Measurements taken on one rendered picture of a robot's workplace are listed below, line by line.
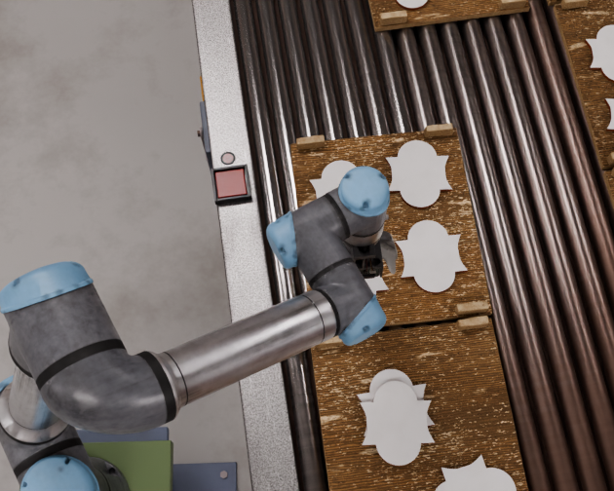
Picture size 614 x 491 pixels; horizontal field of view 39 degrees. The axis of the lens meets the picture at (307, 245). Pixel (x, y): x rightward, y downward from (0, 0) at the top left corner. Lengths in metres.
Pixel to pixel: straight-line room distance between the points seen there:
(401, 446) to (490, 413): 0.18
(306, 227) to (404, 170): 0.55
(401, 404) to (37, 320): 0.75
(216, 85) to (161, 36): 1.25
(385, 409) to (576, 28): 0.95
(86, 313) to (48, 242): 1.77
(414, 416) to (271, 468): 0.28
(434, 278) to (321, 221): 0.47
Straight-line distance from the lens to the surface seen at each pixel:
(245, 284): 1.72
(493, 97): 1.93
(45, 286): 1.11
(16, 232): 2.91
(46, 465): 1.47
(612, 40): 2.04
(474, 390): 1.66
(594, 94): 1.97
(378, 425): 1.60
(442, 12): 2.02
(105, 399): 1.08
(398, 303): 1.68
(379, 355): 1.65
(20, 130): 3.08
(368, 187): 1.28
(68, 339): 1.09
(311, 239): 1.27
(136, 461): 1.67
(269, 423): 1.64
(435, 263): 1.71
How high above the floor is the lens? 2.53
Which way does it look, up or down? 68 degrees down
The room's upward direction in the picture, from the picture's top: 2 degrees counter-clockwise
